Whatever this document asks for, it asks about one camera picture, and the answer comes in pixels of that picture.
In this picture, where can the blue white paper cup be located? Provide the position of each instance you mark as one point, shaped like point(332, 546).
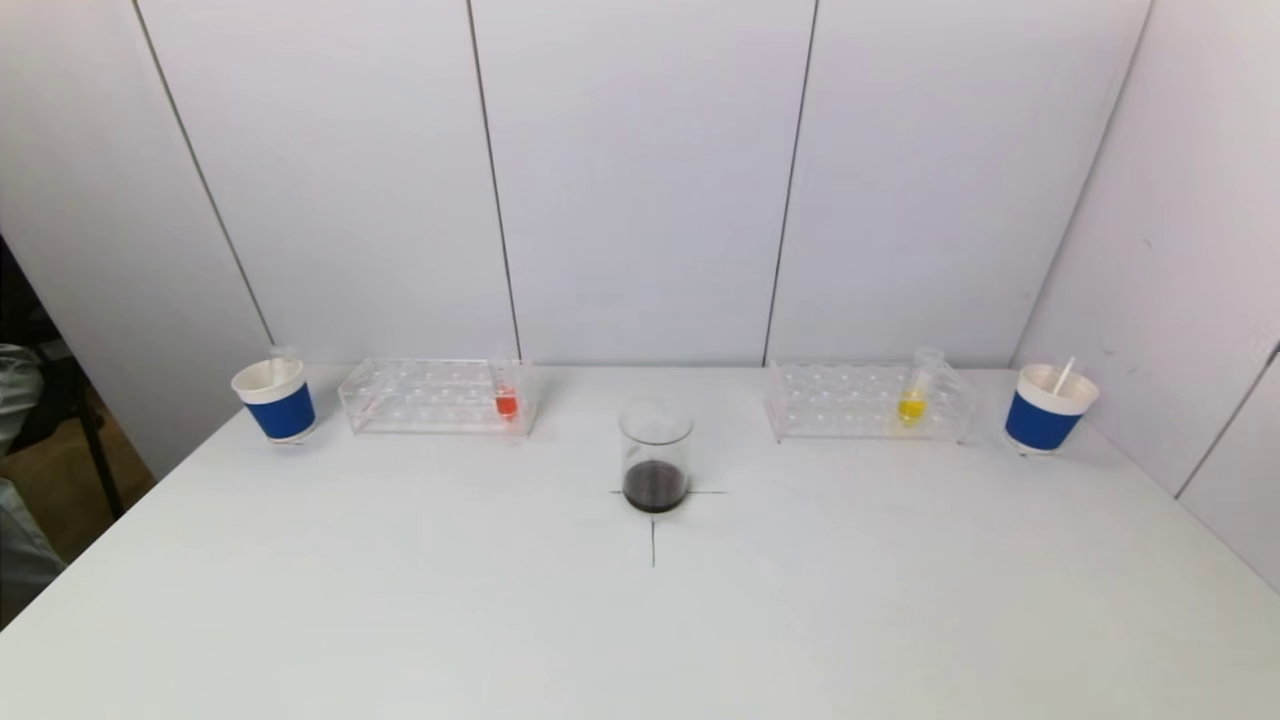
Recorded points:
point(281, 412)
point(1040, 420)

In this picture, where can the clear glass beaker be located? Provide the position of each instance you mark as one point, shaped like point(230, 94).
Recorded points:
point(655, 485)

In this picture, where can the yellow pigment test tube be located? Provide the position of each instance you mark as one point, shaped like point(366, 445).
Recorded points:
point(911, 408)

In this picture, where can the blue pigment test tube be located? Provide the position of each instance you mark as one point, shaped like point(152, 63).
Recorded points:
point(285, 358)

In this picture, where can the orange-red pigment test tube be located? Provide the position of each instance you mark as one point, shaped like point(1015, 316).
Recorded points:
point(507, 404)

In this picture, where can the red pigment test tube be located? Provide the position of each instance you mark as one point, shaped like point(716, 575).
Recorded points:
point(1062, 378)

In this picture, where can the clear acrylic test tube rack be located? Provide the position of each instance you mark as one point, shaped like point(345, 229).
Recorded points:
point(430, 405)
point(860, 405)

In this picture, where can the black metal stand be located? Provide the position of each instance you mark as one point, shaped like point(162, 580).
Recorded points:
point(100, 460)

